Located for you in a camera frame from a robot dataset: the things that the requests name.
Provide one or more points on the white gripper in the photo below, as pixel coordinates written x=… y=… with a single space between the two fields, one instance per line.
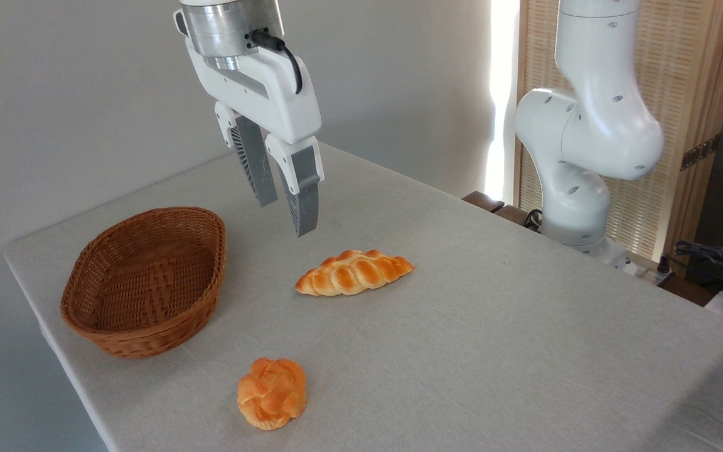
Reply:
x=273 y=94

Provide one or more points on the long braided bread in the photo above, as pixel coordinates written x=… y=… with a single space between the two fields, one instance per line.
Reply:
x=352 y=273

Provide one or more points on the brown wicker basket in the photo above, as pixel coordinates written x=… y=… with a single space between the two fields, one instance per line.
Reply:
x=148 y=282

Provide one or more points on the round knotted bread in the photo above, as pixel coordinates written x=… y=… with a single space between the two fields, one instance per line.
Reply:
x=272 y=392

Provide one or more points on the dark brown wooden block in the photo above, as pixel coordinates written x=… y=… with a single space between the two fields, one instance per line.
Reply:
x=515 y=215
x=484 y=201

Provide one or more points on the light grey tablecloth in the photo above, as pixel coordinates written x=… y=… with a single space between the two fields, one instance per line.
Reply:
x=493 y=351

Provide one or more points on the wooden slatted folding screen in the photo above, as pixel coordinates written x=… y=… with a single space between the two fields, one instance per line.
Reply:
x=681 y=75

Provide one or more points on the brass screen hinge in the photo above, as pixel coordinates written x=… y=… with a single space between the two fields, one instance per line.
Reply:
x=700 y=152

